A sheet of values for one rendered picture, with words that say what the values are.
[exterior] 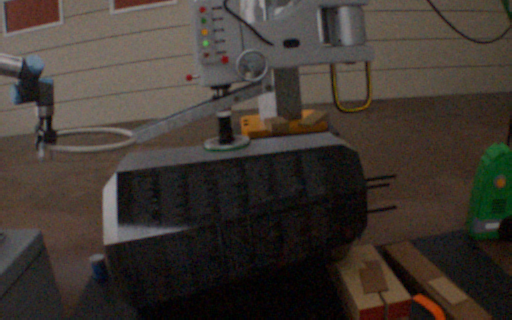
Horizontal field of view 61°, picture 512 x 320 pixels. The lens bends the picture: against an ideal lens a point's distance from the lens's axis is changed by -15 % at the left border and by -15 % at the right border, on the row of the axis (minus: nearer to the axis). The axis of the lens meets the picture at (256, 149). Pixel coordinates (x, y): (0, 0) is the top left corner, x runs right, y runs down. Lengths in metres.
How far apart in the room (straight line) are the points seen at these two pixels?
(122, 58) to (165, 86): 0.91
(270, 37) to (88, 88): 6.65
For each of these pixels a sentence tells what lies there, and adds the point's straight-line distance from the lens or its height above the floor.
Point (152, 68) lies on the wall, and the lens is 8.34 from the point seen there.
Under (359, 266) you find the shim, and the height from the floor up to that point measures 0.22.
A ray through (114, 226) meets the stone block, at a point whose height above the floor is 0.63.
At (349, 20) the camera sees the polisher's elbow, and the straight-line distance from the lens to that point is 2.42.
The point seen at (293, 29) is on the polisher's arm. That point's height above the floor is 1.34.
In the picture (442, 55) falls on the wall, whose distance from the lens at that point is 8.67.
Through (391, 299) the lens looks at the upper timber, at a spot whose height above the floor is 0.21.
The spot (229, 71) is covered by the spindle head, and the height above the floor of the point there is 1.18.
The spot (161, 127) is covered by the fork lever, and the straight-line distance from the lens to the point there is 2.26.
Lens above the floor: 1.38
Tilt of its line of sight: 14 degrees down
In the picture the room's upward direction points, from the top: 6 degrees counter-clockwise
